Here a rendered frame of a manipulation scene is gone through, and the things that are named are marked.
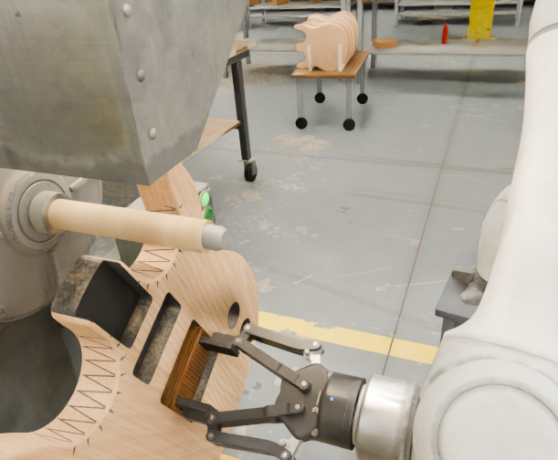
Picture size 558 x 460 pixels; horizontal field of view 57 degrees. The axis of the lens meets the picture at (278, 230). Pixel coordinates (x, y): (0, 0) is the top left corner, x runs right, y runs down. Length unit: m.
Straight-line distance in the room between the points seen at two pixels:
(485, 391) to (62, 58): 0.30
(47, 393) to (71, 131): 0.70
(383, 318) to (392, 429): 1.78
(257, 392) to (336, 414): 1.47
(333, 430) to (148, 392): 0.19
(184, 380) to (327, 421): 0.18
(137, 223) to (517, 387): 0.35
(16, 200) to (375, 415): 0.42
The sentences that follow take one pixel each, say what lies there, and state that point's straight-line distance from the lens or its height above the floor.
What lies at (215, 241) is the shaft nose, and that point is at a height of 1.25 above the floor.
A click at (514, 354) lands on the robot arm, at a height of 1.24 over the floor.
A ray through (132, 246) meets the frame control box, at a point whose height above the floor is 1.07.
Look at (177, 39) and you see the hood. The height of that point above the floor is 1.45.
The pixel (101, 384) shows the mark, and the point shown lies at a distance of 0.54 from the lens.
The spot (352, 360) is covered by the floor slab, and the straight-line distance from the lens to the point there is 2.11.
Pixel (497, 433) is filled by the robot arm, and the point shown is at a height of 1.24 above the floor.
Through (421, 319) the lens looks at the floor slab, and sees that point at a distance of 2.32.
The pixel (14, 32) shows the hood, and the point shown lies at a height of 1.46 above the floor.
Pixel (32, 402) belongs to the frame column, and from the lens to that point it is 0.93.
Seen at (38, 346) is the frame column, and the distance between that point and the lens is 0.90.
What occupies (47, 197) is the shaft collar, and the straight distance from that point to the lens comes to 0.59.
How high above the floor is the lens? 1.50
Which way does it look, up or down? 31 degrees down
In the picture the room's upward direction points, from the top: 5 degrees counter-clockwise
